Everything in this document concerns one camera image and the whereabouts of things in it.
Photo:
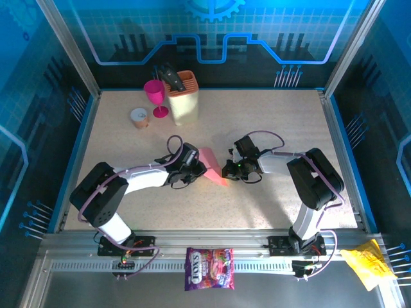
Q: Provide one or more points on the pink cloth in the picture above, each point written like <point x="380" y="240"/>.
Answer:
<point x="212" y="167"/>

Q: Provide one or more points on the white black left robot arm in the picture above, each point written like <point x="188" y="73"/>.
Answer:
<point x="96" y="192"/>

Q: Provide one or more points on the beige knife block orange top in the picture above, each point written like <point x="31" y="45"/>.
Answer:
<point x="186" y="109"/>

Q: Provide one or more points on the small can with white lid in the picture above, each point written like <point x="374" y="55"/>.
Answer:
<point x="140" y="119"/>

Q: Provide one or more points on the magenta plastic goblet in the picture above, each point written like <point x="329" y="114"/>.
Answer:
<point x="154" y="91"/>

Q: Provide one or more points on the slotted grey metal strip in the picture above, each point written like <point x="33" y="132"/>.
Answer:
<point x="167" y="266"/>

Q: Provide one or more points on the purple candy bag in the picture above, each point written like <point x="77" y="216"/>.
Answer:
<point x="208" y="269"/>

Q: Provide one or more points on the small black circuit board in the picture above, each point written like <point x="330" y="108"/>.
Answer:
<point x="302" y="268"/>
<point x="123" y="264"/>

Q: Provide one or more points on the yellow plastic bag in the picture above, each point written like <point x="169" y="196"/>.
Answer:
<point x="369" y="263"/>

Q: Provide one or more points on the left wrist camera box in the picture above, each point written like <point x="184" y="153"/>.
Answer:
<point x="190" y="155"/>

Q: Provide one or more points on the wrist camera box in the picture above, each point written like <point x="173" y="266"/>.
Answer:
<point x="247" y="146"/>
<point x="190" y="155"/>

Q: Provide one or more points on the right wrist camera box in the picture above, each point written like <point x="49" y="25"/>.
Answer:
<point x="247" y="146"/>

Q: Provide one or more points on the aluminium front rail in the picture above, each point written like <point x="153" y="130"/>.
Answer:
<point x="208" y="239"/>

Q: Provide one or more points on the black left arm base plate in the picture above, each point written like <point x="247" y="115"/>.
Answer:
<point x="146" y="245"/>

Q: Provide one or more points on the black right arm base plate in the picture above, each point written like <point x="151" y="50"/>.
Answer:
<point x="277" y="245"/>

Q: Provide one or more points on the aluminium side rail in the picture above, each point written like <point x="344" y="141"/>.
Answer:
<point x="334" y="128"/>
<point x="87" y="128"/>

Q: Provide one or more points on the aluminium frame post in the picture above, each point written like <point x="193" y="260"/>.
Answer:
<point x="354" y="48"/>
<point x="70" y="48"/>

